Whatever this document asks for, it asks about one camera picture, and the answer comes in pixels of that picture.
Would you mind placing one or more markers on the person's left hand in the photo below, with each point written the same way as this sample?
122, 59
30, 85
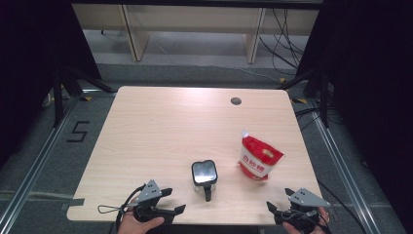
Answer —
133, 226

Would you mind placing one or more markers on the black metal stand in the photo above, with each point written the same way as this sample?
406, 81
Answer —
324, 97
57, 97

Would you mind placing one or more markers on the yellow floor tape piece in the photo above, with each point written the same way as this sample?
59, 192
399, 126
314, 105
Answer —
282, 79
301, 100

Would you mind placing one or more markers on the light wooden background desk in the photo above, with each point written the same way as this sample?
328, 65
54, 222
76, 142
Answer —
195, 19

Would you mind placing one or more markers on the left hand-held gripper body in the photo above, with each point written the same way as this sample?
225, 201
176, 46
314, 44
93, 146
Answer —
148, 192

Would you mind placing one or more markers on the person's right hand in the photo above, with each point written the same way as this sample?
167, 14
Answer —
323, 218

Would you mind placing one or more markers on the grey tape strip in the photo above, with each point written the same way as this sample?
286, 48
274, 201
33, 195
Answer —
76, 202

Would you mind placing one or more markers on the black curtain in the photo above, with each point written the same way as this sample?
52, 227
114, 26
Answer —
373, 81
26, 65

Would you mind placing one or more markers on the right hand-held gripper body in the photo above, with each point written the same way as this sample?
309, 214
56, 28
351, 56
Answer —
307, 199

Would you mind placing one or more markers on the aluminium floor rail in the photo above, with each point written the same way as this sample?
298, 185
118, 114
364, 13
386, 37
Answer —
30, 175
342, 169

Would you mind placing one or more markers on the glass jar with black lid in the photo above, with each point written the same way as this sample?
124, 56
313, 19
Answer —
204, 172

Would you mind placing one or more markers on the red and white sugar pouch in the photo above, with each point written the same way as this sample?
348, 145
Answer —
259, 156

